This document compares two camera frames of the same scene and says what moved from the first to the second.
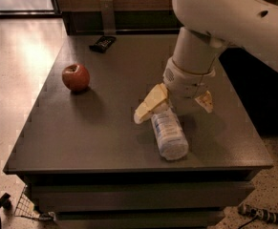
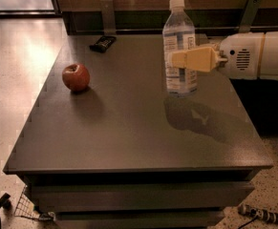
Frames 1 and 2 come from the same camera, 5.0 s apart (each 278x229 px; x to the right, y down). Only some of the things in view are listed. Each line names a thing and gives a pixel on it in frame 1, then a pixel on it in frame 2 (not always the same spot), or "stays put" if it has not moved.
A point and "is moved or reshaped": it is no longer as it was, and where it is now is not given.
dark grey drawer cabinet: [89, 164] stays put
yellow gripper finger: [159, 95] -> [200, 59]
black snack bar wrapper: [103, 44] stays put
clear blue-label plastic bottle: [169, 134] is moved or reshaped
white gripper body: [185, 84] -> [240, 56]
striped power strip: [264, 214] stays put
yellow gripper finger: [205, 100] -> [215, 45]
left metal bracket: [108, 17] stays put
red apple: [75, 76] stays put
